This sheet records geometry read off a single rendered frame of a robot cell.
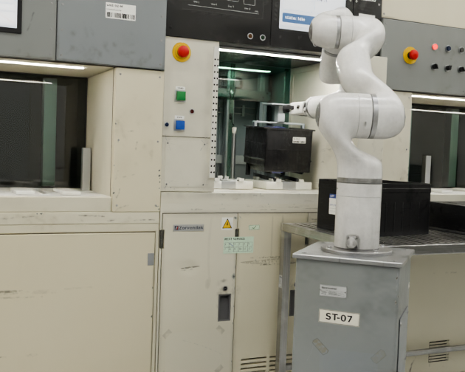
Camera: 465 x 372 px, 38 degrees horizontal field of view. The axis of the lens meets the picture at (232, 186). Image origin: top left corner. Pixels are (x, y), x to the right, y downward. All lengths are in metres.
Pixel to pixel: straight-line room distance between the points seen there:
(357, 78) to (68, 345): 1.26
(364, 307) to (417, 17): 1.49
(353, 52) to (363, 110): 0.25
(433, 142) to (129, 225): 1.76
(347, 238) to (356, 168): 0.19
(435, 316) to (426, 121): 1.00
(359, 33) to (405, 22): 0.75
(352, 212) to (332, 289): 0.21
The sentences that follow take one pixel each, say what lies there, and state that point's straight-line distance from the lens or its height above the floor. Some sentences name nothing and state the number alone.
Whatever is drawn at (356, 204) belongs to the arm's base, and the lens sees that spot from 1.78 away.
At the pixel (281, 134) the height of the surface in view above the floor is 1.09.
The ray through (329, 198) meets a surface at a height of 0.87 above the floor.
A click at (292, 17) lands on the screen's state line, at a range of 2.55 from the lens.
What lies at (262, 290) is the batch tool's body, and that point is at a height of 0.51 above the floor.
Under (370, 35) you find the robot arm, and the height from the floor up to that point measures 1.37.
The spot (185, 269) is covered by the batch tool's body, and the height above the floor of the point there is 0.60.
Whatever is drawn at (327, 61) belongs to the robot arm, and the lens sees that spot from 2.35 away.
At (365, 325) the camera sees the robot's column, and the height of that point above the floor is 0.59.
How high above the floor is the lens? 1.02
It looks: 3 degrees down
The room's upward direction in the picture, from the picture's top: 2 degrees clockwise
